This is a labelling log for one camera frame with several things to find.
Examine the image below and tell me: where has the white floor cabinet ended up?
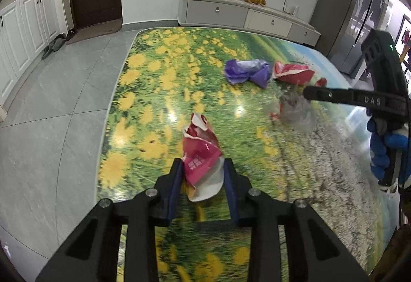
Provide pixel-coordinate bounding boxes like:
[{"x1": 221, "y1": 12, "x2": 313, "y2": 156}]
[{"x1": 0, "y1": 0, "x2": 61, "y2": 109}]

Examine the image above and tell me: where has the clear plastic bag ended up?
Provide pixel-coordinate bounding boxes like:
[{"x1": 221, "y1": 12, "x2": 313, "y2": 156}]
[{"x1": 270, "y1": 85, "x2": 318, "y2": 133}]

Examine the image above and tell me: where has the silver refrigerator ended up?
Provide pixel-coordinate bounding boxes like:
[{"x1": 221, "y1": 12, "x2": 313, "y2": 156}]
[{"x1": 310, "y1": 0, "x2": 386, "y2": 79}]

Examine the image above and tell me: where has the framed wall picture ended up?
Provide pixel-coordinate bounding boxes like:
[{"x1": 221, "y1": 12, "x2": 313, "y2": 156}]
[{"x1": 398, "y1": 14, "x2": 411, "y2": 64}]

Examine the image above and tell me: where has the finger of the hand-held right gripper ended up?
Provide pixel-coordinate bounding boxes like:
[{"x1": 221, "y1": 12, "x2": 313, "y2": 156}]
[{"x1": 303, "y1": 86, "x2": 411, "y2": 112}]

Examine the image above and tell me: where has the grey white television cabinet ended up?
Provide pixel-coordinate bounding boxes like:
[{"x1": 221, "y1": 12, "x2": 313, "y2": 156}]
[{"x1": 178, "y1": 0, "x2": 322, "y2": 47}]

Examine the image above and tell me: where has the grey slipper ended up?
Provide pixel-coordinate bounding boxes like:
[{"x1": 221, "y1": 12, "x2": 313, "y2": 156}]
[
  {"x1": 42, "y1": 41, "x2": 57, "y2": 60},
  {"x1": 51, "y1": 35, "x2": 66, "y2": 52}
]

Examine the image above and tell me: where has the purple crumpled wrapper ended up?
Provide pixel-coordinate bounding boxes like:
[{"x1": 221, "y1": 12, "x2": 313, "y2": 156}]
[{"x1": 224, "y1": 58, "x2": 272, "y2": 89}]

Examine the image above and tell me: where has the pink white snack wrapper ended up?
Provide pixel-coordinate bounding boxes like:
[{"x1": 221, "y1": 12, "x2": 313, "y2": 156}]
[{"x1": 181, "y1": 112, "x2": 224, "y2": 203}]

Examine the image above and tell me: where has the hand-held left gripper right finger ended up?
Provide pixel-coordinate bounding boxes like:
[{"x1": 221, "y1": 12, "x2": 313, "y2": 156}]
[{"x1": 223, "y1": 158, "x2": 370, "y2": 282}]

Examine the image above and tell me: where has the brown doormat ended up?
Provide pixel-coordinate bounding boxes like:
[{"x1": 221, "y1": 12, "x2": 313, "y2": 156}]
[{"x1": 66, "y1": 20, "x2": 123, "y2": 45}]

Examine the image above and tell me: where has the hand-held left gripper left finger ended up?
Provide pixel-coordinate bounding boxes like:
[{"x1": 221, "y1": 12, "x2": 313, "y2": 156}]
[{"x1": 35, "y1": 158, "x2": 185, "y2": 282}]

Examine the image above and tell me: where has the person's right hand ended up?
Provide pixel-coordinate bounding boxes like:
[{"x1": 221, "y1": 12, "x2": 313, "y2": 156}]
[{"x1": 368, "y1": 117, "x2": 411, "y2": 180}]

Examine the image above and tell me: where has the red white crumpled wrapper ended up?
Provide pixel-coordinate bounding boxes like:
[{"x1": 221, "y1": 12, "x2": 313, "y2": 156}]
[{"x1": 272, "y1": 61, "x2": 315, "y2": 85}]

